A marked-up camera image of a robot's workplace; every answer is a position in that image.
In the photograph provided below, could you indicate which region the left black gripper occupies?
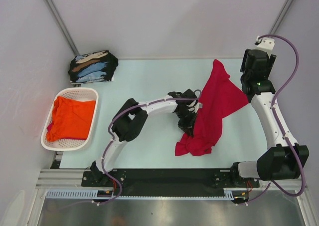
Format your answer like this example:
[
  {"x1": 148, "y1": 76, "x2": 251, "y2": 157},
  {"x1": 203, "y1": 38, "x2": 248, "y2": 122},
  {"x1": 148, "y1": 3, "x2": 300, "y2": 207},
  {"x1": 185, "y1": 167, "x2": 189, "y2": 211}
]
[{"x1": 175, "y1": 108, "x2": 198, "y2": 138}]

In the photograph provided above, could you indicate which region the red t shirt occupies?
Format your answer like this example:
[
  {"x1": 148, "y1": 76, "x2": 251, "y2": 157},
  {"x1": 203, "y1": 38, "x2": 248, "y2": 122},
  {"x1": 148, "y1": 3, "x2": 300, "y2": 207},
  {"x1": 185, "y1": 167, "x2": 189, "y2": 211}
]
[{"x1": 175, "y1": 59, "x2": 248, "y2": 156}]

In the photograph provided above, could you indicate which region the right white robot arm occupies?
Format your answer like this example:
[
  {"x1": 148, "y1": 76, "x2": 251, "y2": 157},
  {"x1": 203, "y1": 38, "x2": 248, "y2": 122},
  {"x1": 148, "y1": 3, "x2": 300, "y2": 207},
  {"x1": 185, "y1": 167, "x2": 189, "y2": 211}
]
[{"x1": 230, "y1": 49, "x2": 309, "y2": 187}]

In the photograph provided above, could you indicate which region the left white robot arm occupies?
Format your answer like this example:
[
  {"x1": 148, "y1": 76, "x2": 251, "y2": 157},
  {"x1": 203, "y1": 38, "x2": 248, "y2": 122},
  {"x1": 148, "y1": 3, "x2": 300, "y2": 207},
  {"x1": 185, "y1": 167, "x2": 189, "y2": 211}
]
[{"x1": 90, "y1": 89, "x2": 202, "y2": 186}]

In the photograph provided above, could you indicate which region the folded black printed t shirt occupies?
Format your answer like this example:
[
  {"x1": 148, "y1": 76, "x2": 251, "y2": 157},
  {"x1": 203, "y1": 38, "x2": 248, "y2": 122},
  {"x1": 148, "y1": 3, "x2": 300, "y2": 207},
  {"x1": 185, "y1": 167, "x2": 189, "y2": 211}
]
[{"x1": 68, "y1": 50, "x2": 119, "y2": 84}]

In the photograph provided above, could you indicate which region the orange t shirt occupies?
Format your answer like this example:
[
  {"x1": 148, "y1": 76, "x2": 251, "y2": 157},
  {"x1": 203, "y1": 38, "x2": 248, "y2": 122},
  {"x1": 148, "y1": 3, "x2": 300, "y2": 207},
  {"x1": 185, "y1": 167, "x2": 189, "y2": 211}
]
[{"x1": 46, "y1": 96, "x2": 96, "y2": 142}]

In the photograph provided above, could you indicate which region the white plastic basket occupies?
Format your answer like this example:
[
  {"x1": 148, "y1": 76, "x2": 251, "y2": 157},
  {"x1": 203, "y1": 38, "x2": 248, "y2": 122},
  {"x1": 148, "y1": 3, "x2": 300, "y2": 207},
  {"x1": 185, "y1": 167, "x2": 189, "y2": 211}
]
[{"x1": 40, "y1": 87, "x2": 99, "y2": 151}]

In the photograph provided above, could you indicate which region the pink garment in basket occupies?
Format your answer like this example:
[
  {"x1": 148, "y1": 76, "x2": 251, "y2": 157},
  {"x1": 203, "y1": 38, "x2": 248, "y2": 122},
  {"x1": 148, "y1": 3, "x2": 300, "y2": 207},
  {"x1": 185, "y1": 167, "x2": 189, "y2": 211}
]
[{"x1": 47, "y1": 122, "x2": 53, "y2": 132}]

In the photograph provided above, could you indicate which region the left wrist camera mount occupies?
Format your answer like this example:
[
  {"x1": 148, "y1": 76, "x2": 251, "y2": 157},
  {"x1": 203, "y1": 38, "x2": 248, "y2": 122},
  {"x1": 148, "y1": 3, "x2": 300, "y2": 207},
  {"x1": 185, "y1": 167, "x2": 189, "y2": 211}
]
[{"x1": 187, "y1": 101, "x2": 202, "y2": 113}]

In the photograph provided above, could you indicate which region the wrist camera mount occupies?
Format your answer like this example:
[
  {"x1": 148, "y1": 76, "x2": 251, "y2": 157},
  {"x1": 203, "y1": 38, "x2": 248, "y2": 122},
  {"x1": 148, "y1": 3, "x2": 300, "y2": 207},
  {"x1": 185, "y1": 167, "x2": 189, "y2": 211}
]
[
  {"x1": 255, "y1": 36, "x2": 275, "y2": 56},
  {"x1": 187, "y1": 101, "x2": 202, "y2": 113}
]

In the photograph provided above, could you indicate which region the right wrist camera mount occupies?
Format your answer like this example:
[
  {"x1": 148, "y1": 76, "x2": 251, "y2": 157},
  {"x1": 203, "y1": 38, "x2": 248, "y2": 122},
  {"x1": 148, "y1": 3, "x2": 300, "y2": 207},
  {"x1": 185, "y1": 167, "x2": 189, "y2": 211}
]
[{"x1": 255, "y1": 36, "x2": 275, "y2": 56}]

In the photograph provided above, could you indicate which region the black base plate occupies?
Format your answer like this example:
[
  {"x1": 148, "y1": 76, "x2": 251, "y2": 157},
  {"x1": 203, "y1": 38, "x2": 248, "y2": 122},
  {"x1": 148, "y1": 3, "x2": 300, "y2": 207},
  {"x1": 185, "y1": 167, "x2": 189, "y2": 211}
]
[{"x1": 81, "y1": 168, "x2": 260, "y2": 197}]

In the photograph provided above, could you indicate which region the right aluminium corner post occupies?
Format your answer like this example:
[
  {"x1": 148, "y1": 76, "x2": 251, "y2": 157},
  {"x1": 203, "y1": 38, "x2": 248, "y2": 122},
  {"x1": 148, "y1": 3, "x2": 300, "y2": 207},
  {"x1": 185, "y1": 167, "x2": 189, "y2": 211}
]
[{"x1": 268, "y1": 0, "x2": 295, "y2": 35}]

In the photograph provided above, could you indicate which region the aluminium corner post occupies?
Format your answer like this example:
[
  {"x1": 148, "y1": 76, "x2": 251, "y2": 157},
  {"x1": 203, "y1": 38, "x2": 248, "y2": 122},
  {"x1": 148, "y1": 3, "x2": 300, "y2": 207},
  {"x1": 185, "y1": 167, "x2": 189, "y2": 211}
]
[
  {"x1": 43, "y1": 0, "x2": 79, "y2": 56},
  {"x1": 268, "y1": 0, "x2": 295, "y2": 35}
]

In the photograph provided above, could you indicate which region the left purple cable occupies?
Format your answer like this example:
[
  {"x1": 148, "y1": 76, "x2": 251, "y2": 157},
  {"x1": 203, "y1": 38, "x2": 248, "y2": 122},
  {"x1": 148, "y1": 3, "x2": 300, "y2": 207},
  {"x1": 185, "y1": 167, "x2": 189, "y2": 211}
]
[{"x1": 44, "y1": 88, "x2": 203, "y2": 209}]

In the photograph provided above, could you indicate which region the white slotted cable duct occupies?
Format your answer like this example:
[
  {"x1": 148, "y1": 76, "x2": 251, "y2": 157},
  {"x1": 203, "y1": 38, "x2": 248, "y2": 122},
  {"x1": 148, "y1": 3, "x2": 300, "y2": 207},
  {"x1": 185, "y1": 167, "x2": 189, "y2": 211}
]
[{"x1": 46, "y1": 189, "x2": 234, "y2": 201}]

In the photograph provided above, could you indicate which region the aluminium frame rail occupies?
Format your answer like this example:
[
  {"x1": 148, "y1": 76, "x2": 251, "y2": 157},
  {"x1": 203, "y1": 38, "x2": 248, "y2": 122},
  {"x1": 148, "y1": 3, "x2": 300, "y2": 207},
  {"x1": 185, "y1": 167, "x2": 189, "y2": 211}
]
[{"x1": 34, "y1": 168, "x2": 309, "y2": 190}]

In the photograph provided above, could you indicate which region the left aluminium corner post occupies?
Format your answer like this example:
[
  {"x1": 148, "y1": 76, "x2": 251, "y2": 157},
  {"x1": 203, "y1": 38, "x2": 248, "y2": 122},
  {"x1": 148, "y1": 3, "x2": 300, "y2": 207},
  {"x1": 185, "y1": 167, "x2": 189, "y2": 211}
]
[{"x1": 43, "y1": 0, "x2": 79, "y2": 56}]

